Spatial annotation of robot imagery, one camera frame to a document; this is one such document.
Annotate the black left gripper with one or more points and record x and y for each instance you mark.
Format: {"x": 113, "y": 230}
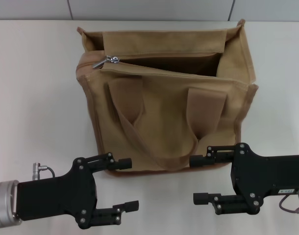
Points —
{"x": 66, "y": 193}

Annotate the khaki canvas food bag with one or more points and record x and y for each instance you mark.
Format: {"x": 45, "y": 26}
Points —
{"x": 169, "y": 110}

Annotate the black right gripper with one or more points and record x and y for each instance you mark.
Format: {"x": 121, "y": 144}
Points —
{"x": 262, "y": 176}

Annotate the silver metal zipper pull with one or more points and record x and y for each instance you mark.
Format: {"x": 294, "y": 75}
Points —
{"x": 100, "y": 64}

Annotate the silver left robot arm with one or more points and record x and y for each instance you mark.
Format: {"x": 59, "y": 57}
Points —
{"x": 2, "y": 203}

